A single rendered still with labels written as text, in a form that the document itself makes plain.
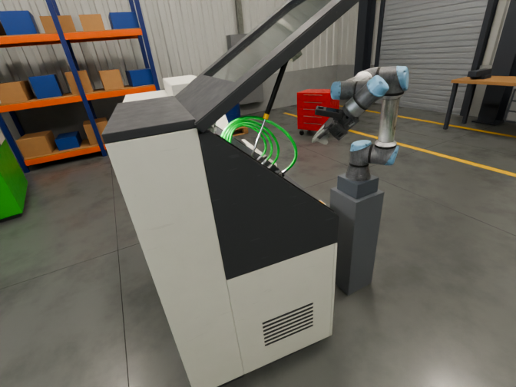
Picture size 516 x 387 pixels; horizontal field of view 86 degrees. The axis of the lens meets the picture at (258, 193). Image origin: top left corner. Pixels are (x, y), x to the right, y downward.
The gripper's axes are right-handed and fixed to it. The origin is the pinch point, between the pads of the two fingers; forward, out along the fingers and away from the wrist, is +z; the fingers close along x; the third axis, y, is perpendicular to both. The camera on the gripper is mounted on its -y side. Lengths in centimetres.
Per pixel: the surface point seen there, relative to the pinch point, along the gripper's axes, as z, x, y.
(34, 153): 486, 220, -287
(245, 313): 67, -53, 24
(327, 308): 60, -31, 70
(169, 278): 55, -62, -19
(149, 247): 45, -60, -33
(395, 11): -38, 741, 151
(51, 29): 307, 333, -358
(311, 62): 196, 808, 82
